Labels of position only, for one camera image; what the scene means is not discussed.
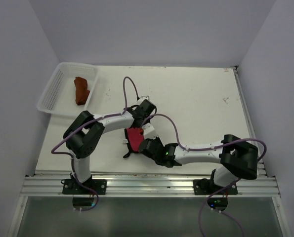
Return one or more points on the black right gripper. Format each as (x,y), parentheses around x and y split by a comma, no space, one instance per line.
(156,139)

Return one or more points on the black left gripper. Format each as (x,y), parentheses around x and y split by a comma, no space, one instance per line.
(138,127)

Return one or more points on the pink towel black trim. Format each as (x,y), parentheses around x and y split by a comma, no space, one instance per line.
(134,137)

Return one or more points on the brown towel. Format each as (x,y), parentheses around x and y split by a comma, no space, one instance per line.
(82,91)

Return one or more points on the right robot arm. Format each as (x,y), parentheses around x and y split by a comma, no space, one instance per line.
(238,158)

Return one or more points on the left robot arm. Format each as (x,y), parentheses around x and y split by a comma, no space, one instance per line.
(83,135)

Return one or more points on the white plastic basket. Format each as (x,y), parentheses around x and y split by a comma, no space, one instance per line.
(58,97)

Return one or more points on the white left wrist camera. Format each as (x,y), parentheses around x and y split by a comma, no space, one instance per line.
(142,98)

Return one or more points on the aluminium mounting rail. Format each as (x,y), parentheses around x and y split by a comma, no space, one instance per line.
(145,185)

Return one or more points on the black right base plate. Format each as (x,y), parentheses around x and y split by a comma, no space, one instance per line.
(207,187)

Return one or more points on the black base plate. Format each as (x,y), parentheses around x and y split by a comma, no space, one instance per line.
(207,187)
(71,187)

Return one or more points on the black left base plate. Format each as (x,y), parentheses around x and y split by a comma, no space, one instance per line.
(71,187)

